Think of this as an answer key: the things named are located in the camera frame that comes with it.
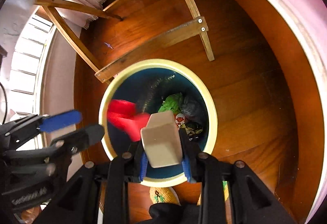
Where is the red paper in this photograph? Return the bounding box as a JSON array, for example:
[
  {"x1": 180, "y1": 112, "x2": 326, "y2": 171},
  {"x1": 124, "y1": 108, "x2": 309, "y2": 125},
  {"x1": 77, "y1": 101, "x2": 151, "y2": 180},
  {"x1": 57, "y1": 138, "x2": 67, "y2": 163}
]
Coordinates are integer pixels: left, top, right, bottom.
[{"x1": 106, "y1": 100, "x2": 150, "y2": 141}]

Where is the beige small carton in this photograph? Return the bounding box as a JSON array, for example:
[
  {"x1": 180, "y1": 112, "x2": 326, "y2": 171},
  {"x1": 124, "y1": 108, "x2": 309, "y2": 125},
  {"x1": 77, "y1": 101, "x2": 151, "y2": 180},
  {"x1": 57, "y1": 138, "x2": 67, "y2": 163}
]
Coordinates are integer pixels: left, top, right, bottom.
[{"x1": 141, "y1": 111, "x2": 183, "y2": 168}]

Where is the green paper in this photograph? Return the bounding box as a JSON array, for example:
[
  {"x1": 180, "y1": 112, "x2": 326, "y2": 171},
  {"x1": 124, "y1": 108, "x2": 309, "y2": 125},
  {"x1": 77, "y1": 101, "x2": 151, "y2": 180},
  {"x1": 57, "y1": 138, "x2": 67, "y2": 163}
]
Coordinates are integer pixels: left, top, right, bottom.
[{"x1": 158, "y1": 93, "x2": 184, "y2": 115}]

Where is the round trash bin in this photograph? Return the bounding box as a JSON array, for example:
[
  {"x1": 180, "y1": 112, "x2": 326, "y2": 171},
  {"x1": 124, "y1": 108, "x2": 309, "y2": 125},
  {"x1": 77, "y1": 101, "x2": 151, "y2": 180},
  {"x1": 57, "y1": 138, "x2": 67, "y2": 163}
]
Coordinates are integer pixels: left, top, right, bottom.
[{"x1": 98, "y1": 58, "x2": 218, "y2": 188}]

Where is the yellow patterned slipper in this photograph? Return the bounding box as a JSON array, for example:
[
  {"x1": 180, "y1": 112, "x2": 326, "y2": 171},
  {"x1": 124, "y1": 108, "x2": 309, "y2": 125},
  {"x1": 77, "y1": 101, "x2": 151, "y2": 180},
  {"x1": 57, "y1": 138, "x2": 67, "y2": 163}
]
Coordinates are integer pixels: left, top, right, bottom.
[{"x1": 149, "y1": 187, "x2": 181, "y2": 205}]

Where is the crumpled black gold wrapper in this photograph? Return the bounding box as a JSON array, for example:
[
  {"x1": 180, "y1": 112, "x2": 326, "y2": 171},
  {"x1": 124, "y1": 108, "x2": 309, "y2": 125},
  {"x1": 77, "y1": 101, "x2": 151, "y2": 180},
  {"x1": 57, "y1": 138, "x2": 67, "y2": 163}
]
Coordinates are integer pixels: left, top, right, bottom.
[{"x1": 175, "y1": 113, "x2": 203, "y2": 142}]

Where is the wooden table frame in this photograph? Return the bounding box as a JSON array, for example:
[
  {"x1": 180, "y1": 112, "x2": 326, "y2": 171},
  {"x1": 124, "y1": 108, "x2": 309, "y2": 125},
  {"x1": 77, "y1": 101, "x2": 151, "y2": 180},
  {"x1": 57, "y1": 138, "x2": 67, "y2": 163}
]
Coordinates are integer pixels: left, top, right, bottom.
[{"x1": 35, "y1": 0, "x2": 215, "y2": 83}]

